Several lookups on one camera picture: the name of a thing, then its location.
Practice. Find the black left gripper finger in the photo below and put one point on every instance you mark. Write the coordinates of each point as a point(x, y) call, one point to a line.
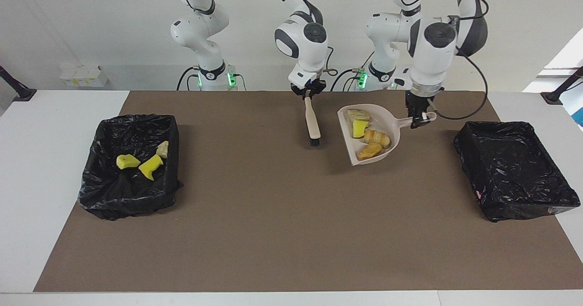
point(416, 121)

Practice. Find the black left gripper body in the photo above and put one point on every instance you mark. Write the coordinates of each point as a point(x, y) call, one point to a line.
point(416, 102)

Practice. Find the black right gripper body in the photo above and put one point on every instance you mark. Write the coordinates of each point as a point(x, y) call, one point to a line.
point(309, 87)

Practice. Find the beige plastic dustpan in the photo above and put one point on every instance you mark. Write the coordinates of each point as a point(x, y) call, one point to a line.
point(391, 126)

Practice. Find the beige hand brush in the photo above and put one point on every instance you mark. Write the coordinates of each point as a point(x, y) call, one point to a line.
point(312, 119)

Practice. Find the orange striped croissant piece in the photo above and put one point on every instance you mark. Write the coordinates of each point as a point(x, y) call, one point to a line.
point(377, 136)

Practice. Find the pale flaky pastry piece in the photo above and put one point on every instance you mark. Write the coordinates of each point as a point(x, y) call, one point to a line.
point(358, 114)

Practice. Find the brown peanut shaped bread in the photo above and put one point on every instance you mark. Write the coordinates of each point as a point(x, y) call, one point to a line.
point(370, 151)

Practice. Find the small yellow sponge wedge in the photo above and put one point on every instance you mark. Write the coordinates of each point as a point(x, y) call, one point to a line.
point(360, 128)

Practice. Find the brown toasted croissant piece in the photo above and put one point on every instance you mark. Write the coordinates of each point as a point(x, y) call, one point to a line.
point(162, 150)

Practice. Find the notched yellow green sponge piece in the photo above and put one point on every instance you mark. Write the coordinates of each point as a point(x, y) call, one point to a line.
point(150, 167)

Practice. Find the yellow sponge piece dark spot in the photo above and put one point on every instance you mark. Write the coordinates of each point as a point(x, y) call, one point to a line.
point(127, 162)

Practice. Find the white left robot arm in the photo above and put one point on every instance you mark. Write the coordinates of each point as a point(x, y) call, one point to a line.
point(432, 46)

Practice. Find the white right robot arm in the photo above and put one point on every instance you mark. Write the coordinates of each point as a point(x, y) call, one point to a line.
point(305, 37)

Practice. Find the black bag lined bin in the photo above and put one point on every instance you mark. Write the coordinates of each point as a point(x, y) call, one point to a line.
point(114, 192)
point(514, 169)

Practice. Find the brown table mat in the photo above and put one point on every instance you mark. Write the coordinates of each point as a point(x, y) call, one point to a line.
point(273, 233)

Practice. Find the blue object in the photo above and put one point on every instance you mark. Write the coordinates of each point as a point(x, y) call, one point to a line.
point(579, 117)

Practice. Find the black camera stand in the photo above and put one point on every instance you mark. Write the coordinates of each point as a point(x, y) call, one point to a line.
point(553, 97)
point(23, 93)

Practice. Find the white wall socket box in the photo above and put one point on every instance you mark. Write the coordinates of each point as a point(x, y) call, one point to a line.
point(84, 76)

